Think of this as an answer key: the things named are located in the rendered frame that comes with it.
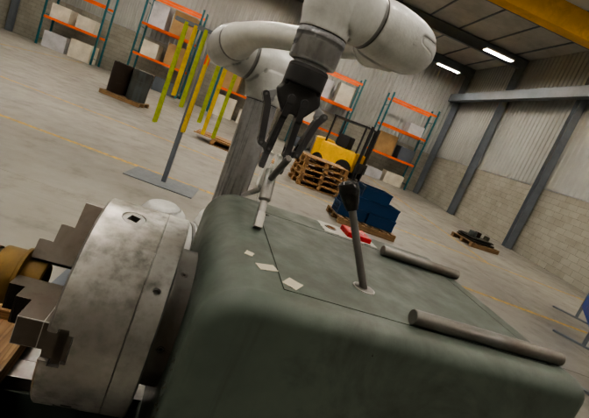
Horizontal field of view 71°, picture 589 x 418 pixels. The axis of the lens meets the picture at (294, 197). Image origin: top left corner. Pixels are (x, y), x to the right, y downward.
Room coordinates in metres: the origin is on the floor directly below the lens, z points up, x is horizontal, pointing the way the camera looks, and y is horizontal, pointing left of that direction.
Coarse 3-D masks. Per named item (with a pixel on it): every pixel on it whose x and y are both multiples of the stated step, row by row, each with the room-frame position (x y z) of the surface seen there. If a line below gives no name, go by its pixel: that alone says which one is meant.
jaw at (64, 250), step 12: (84, 216) 0.62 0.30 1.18; (96, 216) 0.63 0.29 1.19; (60, 228) 0.60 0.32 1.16; (72, 228) 0.61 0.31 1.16; (84, 228) 0.62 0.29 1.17; (48, 240) 0.59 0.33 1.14; (60, 240) 0.59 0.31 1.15; (72, 240) 0.60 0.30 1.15; (84, 240) 0.61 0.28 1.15; (36, 252) 0.57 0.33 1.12; (48, 252) 0.58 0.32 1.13; (60, 252) 0.59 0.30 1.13; (72, 252) 0.59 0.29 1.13; (60, 264) 0.58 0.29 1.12; (72, 264) 0.59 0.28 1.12
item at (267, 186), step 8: (272, 168) 0.74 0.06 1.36; (264, 176) 0.73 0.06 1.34; (264, 184) 0.72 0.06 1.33; (272, 184) 0.72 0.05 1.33; (264, 192) 0.71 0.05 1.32; (272, 192) 0.72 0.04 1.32; (264, 200) 0.70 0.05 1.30; (264, 208) 0.70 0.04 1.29; (256, 216) 0.69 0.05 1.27; (264, 216) 0.69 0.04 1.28; (256, 224) 0.68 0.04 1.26
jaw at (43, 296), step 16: (16, 288) 0.51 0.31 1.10; (32, 288) 0.52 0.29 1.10; (48, 288) 0.53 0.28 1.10; (16, 304) 0.49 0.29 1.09; (32, 304) 0.48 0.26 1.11; (48, 304) 0.49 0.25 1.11; (16, 320) 0.45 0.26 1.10; (32, 320) 0.45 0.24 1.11; (48, 320) 0.46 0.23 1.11; (16, 336) 0.45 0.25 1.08; (32, 336) 0.45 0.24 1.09; (48, 336) 0.45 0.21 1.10; (64, 336) 0.45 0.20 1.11; (48, 352) 0.45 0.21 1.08; (64, 352) 0.45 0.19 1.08
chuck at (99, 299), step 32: (96, 224) 0.53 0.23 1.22; (128, 224) 0.55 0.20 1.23; (160, 224) 0.58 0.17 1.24; (96, 256) 0.49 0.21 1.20; (128, 256) 0.51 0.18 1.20; (64, 288) 0.46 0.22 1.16; (96, 288) 0.47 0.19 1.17; (128, 288) 0.49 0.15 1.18; (64, 320) 0.45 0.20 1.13; (96, 320) 0.46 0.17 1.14; (128, 320) 0.47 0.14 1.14; (96, 352) 0.45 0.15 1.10; (32, 384) 0.44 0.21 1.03; (64, 384) 0.45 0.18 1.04; (96, 384) 0.46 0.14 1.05
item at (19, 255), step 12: (0, 252) 0.54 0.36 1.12; (12, 252) 0.55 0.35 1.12; (24, 252) 0.56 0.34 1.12; (0, 264) 0.53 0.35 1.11; (12, 264) 0.54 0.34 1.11; (24, 264) 0.55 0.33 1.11; (36, 264) 0.56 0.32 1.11; (48, 264) 0.58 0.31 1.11; (0, 276) 0.52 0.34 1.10; (12, 276) 0.53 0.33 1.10; (36, 276) 0.55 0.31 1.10; (48, 276) 0.60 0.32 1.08; (0, 288) 0.52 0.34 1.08; (0, 300) 0.53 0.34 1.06
